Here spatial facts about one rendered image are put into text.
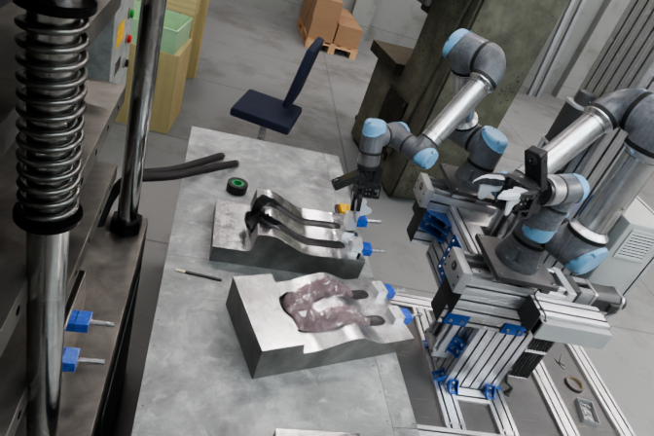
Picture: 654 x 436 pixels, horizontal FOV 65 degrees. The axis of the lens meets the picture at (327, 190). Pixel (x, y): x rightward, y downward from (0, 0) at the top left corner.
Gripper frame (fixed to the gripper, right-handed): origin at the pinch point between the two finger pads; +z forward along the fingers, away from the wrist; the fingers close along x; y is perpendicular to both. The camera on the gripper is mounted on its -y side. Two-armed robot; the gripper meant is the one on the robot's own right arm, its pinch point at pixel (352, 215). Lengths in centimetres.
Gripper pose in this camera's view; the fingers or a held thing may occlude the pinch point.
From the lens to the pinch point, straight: 183.3
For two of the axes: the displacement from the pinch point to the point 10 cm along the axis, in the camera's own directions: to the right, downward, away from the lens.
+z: -1.4, 9.0, 4.1
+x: -1.6, -4.3, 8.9
